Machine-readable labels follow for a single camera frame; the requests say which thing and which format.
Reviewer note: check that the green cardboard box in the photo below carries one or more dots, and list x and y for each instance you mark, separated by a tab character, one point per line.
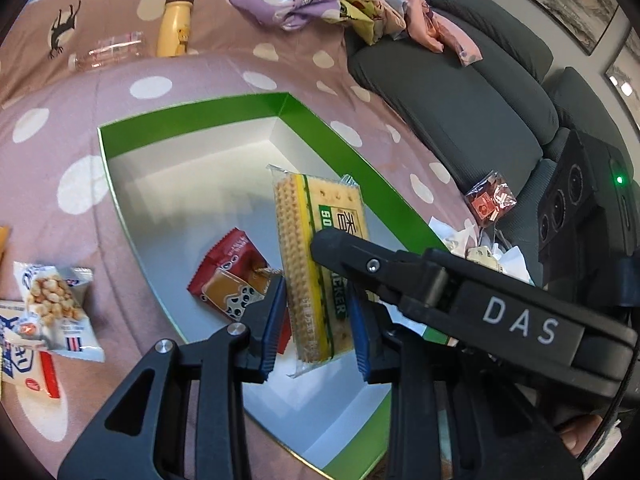
175	120

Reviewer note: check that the orange packet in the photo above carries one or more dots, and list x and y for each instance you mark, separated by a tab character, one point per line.
3	245

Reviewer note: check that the pink polka dot blanket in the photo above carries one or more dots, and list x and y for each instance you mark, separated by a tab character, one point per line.
200	75

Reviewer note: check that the grey sofa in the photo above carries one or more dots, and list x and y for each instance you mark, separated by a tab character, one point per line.
440	95

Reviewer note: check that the red brown snack packet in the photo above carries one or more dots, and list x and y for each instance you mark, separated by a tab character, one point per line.
230	255

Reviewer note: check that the white peanut snack packet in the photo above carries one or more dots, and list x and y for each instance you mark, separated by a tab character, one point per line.
55	300

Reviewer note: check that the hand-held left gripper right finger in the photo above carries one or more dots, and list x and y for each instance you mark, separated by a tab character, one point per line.
361	345

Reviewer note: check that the white crumpled paper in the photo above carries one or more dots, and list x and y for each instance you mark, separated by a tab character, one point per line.
510	260

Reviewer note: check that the white blue red snack packet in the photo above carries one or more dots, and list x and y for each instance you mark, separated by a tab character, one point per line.
20	360

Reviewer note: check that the black device with green light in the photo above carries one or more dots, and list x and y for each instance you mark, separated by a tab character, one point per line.
575	210

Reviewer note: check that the person's right hand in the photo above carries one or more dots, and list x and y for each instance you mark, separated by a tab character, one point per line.
587	437

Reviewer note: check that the yellow printed cloth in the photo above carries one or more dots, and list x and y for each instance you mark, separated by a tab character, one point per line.
362	15

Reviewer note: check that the small framed wall painting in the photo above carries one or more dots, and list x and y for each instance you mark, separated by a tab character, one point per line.
627	70

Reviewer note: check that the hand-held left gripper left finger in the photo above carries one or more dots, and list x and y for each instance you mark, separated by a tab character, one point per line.
270	332

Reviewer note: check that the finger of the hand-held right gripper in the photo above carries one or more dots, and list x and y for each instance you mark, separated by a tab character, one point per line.
350	255

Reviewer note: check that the small red wrapped packet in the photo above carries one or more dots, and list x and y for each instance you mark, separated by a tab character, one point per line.
487	200

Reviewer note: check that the yellow cracker packet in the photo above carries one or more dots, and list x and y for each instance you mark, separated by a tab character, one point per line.
300	220

